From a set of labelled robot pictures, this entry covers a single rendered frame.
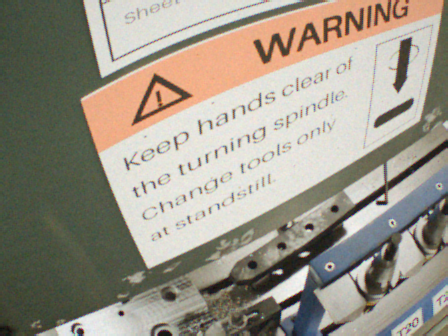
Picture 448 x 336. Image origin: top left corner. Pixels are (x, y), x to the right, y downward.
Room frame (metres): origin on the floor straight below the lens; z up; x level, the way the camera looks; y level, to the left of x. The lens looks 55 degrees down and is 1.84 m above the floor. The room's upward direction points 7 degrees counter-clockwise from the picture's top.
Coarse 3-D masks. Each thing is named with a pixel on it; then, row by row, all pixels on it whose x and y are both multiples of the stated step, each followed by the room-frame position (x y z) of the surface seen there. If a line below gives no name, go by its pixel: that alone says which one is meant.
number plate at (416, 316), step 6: (414, 312) 0.23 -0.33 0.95; (420, 312) 0.23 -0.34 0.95; (408, 318) 0.22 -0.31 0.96; (414, 318) 0.22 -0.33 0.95; (420, 318) 0.22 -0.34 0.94; (402, 324) 0.21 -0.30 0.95; (408, 324) 0.21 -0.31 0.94; (414, 324) 0.21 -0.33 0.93; (420, 324) 0.20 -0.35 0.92; (396, 330) 0.20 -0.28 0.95; (402, 330) 0.20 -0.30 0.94; (408, 330) 0.20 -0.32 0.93; (414, 330) 0.20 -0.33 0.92
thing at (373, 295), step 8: (368, 264) 0.25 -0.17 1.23; (360, 272) 0.24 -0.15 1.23; (360, 280) 0.23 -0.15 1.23; (392, 280) 0.22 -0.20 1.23; (360, 288) 0.22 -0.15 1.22; (368, 288) 0.22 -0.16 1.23; (384, 288) 0.21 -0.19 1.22; (392, 288) 0.21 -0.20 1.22; (368, 296) 0.21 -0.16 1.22; (376, 296) 0.20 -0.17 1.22
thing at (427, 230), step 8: (440, 208) 0.27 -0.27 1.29; (432, 216) 0.28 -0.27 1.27; (440, 216) 0.27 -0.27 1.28; (424, 224) 0.28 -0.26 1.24; (432, 224) 0.27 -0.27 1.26; (440, 224) 0.26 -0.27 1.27; (424, 232) 0.27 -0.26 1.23; (432, 232) 0.26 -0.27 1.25; (440, 232) 0.26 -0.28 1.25; (432, 240) 0.26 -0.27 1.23; (440, 240) 0.26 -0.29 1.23
